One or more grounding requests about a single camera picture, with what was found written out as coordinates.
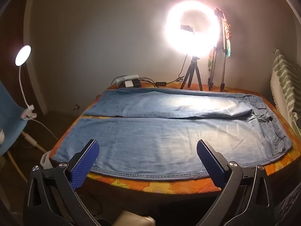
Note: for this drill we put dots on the black inline remote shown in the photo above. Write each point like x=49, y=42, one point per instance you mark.
x=161, y=83

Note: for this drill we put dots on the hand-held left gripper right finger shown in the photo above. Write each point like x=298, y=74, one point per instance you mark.
x=211, y=166

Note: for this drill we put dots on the beige object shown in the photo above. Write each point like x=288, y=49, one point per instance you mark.
x=134, y=219

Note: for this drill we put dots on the white power strip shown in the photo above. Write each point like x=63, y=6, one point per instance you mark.
x=128, y=77

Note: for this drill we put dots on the white clip lamp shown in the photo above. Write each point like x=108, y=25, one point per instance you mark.
x=23, y=55

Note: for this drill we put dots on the green white striped towel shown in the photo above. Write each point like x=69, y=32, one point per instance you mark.
x=285, y=80

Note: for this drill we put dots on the white power adapter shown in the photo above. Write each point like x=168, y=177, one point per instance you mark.
x=128, y=84

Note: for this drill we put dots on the black power adapter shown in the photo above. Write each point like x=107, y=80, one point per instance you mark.
x=137, y=83

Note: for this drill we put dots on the blue denim pants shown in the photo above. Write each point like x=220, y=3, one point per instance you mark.
x=152, y=141

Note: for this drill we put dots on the white plastic object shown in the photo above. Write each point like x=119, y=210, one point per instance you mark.
x=45, y=160

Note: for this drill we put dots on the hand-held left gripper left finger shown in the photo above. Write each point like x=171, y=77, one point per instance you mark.
x=84, y=166

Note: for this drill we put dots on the silver tripod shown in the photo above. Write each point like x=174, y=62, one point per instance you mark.
x=222, y=63

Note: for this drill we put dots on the colourful patterned cloth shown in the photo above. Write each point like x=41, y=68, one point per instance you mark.
x=227, y=31

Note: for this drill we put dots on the orange floral tablecloth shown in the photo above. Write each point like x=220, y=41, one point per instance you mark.
x=164, y=188

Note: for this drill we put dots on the blue chair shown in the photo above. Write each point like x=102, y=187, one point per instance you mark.
x=9, y=127

